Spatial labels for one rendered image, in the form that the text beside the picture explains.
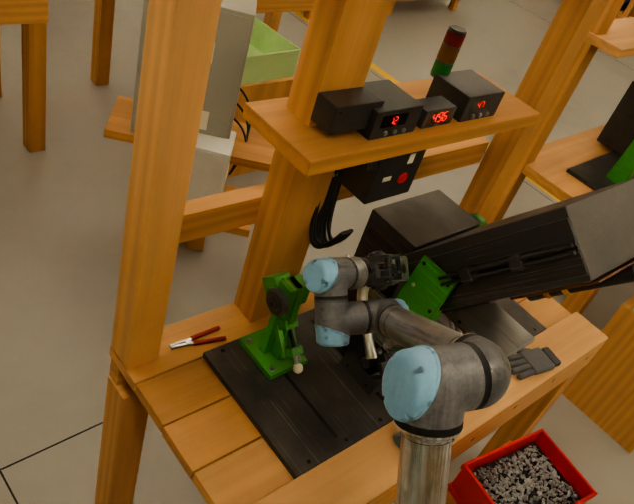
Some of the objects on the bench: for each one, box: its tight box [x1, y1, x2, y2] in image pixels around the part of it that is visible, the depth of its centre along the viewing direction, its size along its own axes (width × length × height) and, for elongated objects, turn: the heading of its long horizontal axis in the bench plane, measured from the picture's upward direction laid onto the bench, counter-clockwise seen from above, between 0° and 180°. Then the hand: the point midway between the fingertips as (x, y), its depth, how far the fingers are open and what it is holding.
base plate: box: [203, 297, 547, 479], centre depth 199 cm, size 42×110×2 cm, turn 111°
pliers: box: [169, 326, 226, 350], centre depth 179 cm, size 16×5×1 cm, turn 105°
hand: (396, 269), depth 169 cm, fingers closed on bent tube, 3 cm apart
